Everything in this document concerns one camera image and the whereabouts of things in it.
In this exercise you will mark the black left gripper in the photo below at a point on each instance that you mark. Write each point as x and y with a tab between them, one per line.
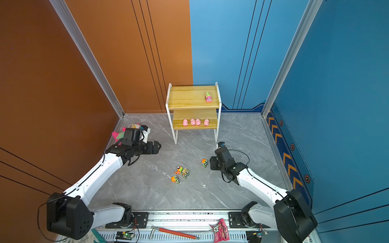
150	150

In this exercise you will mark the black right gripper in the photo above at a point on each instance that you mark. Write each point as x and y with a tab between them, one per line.
212	161

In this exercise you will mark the green orange toy truck top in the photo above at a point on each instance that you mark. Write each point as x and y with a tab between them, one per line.
205	163

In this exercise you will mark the pink toy truck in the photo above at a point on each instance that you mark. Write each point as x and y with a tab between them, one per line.
208	97

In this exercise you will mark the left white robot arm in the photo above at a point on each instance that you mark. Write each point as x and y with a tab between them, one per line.
68	214

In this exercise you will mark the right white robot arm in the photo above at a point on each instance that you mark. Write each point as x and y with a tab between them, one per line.
287	211

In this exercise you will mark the orange toy truck middle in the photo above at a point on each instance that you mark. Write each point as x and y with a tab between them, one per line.
179	170

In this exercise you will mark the orange green toy truck bottom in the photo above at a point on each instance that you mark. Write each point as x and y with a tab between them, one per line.
175	179

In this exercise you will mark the pink snack packet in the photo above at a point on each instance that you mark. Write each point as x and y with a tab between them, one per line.
220	231

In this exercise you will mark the circuit board right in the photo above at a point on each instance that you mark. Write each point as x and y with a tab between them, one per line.
255	236

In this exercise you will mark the green circuit board left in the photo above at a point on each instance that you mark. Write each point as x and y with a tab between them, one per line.
124	236

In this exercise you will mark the teal cloth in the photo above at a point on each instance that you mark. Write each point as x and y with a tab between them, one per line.
96	237

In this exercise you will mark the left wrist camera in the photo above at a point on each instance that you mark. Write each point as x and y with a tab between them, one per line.
145	133

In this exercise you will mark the white shelf frame with wood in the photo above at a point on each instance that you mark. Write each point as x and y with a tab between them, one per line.
187	102

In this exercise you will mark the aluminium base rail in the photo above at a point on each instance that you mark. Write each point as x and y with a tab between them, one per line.
193	222

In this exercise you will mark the red handled tool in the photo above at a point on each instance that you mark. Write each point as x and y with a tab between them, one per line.
176	233

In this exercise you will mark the aluminium corner post left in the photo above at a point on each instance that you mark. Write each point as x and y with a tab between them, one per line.
78	38

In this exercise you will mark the aluminium corner post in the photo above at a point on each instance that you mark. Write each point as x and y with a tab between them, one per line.
78	38
302	30

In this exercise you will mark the aluminium corner post right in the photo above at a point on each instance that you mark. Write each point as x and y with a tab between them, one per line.
302	30

